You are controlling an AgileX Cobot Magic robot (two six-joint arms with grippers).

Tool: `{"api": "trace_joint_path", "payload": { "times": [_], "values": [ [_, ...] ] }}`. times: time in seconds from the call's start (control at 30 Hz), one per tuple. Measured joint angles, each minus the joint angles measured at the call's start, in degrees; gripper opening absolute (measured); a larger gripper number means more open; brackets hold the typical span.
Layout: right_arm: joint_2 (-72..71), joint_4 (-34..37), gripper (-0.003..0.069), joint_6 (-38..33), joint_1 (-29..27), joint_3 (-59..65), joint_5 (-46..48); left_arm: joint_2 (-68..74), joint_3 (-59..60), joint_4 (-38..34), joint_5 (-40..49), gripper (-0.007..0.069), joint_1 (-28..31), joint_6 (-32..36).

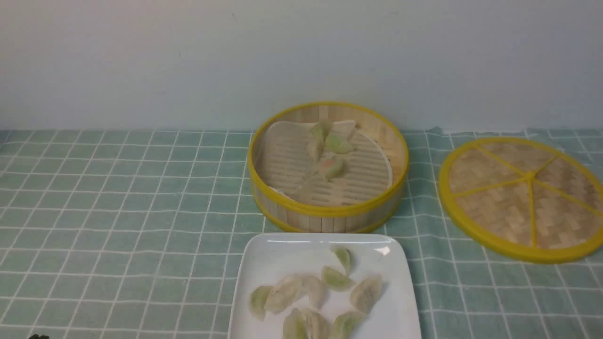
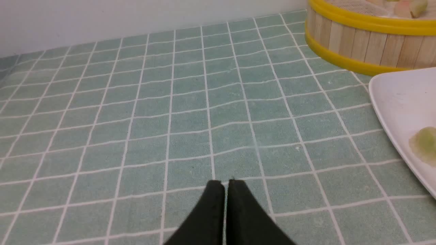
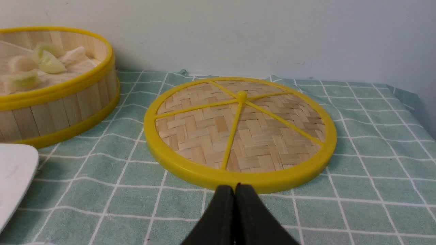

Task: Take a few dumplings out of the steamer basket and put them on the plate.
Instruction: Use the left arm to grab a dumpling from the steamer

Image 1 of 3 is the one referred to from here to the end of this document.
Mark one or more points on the pink-filled dumpling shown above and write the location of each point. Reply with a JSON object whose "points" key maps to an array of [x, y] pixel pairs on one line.
{"points": [[331, 167]]}

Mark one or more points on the white square plate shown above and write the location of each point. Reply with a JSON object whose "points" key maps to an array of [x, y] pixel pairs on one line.
{"points": [[269, 258]]}

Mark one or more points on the green dumpling plate centre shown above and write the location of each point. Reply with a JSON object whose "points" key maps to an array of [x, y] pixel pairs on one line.
{"points": [[335, 280]]}

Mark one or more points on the pale dumpling plate centre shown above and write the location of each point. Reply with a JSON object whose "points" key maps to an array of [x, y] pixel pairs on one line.
{"points": [[315, 289]]}

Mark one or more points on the pale dumpling plate left-centre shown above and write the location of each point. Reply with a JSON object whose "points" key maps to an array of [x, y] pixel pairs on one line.
{"points": [[287, 291]]}

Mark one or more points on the green dumpling plate left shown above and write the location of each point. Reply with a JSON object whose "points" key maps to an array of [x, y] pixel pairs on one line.
{"points": [[257, 302]]}

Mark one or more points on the pale dumpling plate right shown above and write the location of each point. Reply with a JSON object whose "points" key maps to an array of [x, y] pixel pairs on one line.
{"points": [[366, 293]]}

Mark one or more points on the green dumpling plate bottom-left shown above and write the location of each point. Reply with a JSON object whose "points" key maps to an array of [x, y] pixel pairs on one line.
{"points": [[294, 326]]}

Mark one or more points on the pale dumpling plate bottom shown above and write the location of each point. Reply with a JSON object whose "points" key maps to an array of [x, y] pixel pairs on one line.
{"points": [[317, 326]]}

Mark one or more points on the green dumpling plate bottom-right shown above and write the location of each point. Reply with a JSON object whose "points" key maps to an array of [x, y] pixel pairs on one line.
{"points": [[345, 324]]}

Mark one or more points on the white steamer liner cloth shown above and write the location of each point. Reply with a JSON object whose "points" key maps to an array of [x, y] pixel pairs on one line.
{"points": [[283, 164]]}

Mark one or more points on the pale dumpling in steamer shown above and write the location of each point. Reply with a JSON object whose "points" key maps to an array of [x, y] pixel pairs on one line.
{"points": [[316, 144]]}

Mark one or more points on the bamboo steamer basket yellow rim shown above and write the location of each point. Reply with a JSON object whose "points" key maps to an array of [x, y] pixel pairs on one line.
{"points": [[362, 217]]}

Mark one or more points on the green checkered tablecloth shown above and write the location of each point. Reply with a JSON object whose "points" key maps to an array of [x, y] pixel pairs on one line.
{"points": [[124, 234]]}

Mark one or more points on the woven bamboo steamer lid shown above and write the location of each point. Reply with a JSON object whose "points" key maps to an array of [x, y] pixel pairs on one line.
{"points": [[523, 199]]}

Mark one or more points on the black object bottom-left corner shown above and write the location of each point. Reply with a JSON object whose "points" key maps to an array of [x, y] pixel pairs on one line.
{"points": [[37, 336]]}

